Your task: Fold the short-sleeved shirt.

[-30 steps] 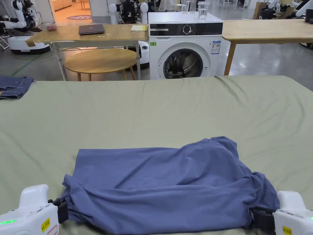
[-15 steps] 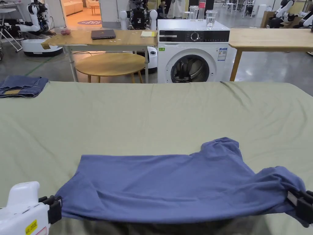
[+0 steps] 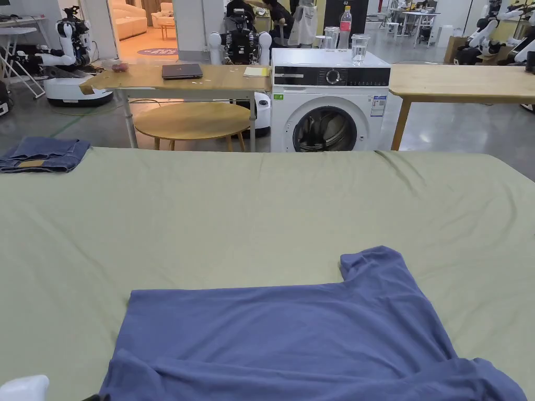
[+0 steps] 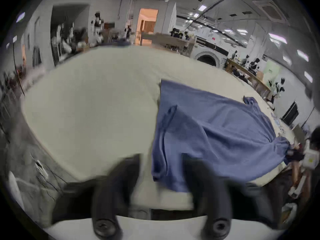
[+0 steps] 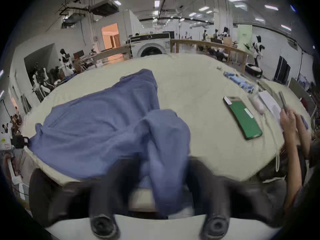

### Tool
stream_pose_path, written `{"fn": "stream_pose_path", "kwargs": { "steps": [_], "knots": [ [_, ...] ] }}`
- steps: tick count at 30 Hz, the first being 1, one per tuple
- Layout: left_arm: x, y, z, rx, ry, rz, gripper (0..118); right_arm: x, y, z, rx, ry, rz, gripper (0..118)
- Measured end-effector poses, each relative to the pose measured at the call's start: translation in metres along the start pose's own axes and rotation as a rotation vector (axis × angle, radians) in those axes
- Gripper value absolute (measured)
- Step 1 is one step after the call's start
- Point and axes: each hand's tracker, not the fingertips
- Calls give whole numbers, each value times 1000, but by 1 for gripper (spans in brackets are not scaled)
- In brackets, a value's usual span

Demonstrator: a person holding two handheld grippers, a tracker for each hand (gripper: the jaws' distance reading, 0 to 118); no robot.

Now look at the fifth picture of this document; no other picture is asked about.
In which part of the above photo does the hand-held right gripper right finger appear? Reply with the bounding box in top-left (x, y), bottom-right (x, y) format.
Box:
top-left (187, 157), bottom-right (286, 240)

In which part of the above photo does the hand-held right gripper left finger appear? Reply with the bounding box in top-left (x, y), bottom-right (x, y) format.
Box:
top-left (29, 156), bottom-right (142, 237)

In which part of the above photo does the blue shirt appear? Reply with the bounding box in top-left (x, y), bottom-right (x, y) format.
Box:
top-left (29, 69), bottom-right (192, 217)

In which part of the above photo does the phone with green screen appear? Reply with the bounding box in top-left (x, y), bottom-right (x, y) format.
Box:
top-left (223, 96), bottom-right (263, 141)

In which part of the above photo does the bed with beige sheet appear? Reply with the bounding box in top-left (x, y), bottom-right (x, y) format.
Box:
top-left (21, 53), bottom-right (311, 212)

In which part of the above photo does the white paper sheet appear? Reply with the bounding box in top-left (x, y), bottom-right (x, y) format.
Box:
top-left (258, 91), bottom-right (285, 132)

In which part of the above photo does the group of people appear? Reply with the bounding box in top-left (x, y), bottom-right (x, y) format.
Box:
top-left (2, 106), bottom-right (23, 135)

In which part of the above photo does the blue plastic bag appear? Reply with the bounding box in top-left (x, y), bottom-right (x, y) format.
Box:
top-left (223, 71), bottom-right (256, 94)

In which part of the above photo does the group of robots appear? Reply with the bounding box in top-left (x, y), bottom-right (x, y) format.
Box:
top-left (30, 62), bottom-right (59, 102)

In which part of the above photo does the white humanoid robot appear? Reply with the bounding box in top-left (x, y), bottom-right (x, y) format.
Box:
top-left (245, 35), bottom-right (266, 78)
top-left (59, 48), bottom-right (76, 77)

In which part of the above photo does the white washing machine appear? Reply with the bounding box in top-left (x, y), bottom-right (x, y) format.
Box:
top-left (129, 32), bottom-right (171, 59)

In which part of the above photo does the long wooden table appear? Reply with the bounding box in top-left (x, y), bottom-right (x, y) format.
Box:
top-left (170, 39), bottom-right (248, 72)

